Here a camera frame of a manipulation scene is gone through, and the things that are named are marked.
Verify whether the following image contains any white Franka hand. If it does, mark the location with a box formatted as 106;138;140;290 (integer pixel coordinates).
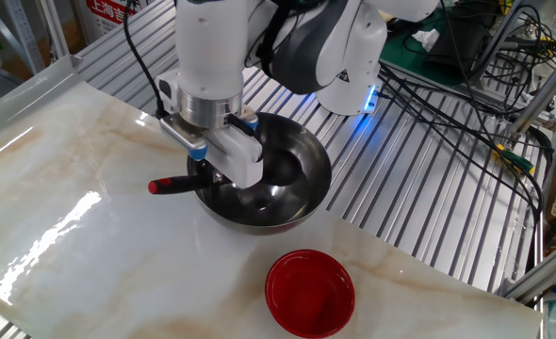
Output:
155;68;265;189

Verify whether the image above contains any black ladle with red-tipped handle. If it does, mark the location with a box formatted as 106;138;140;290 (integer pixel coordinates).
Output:
147;150;305;196

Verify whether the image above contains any large stainless steel bowl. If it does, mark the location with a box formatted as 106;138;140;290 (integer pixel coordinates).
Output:
187;111;334;236

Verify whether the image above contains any small red bowl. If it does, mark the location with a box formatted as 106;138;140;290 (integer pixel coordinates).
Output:
264;249;356;339

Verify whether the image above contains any glossy marble pattern mat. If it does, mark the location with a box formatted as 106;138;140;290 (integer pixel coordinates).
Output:
0;55;543;339

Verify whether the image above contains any red and white sign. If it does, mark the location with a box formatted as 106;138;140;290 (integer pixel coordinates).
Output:
77;0;150;41

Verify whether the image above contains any green cutting mat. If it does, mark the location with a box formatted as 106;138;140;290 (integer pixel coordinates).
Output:
379;8;496;89

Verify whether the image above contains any grey perforated shelf upright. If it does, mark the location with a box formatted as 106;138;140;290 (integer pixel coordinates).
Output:
0;0;46;76

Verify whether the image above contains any crumpled white paper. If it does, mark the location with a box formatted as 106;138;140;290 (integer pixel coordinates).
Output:
410;27;442;53

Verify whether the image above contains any black box device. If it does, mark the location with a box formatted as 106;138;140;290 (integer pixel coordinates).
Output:
423;16;494;72

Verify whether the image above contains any green and yellow screwdriver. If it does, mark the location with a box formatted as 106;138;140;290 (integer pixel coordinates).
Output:
492;143;536;174

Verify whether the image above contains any silver camera with blue caps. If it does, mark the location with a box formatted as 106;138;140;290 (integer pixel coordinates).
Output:
158;106;260;162

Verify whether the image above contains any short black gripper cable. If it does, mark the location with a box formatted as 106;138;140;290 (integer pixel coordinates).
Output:
228;113;266;164

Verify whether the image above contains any long black camera cable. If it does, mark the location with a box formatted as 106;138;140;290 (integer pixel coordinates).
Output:
123;0;169;119

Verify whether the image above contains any black strap on forearm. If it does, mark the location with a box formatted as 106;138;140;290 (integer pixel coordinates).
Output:
256;2;293;79

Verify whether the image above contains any white metal post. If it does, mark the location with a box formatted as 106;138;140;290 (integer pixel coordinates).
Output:
37;0;72;60

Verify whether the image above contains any black floor cable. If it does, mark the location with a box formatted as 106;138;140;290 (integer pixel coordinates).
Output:
379;63;546;222

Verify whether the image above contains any aluminium frame beam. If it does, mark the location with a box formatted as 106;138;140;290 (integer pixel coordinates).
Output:
508;41;556;137
499;234;556;302

